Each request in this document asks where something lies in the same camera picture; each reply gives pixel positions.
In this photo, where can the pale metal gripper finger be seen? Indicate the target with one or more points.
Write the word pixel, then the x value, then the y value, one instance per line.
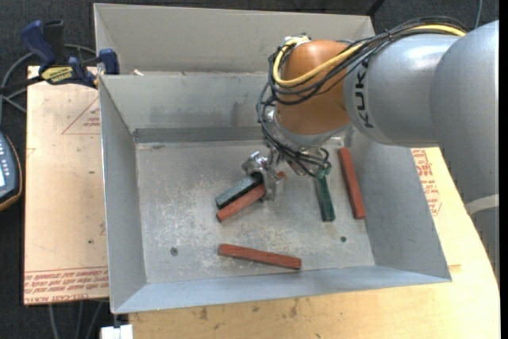
pixel 255 162
pixel 272 186

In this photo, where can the dark green flat block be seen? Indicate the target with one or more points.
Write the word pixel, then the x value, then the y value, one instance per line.
pixel 236 192
pixel 325 200

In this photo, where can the red-brown flat block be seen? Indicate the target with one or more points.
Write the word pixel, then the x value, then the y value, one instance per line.
pixel 258 256
pixel 352 186
pixel 238 207

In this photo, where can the grey metal bin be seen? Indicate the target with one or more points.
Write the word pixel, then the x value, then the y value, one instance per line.
pixel 186 186

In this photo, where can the brown cardboard board red print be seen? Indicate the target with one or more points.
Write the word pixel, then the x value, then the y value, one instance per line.
pixel 63 190

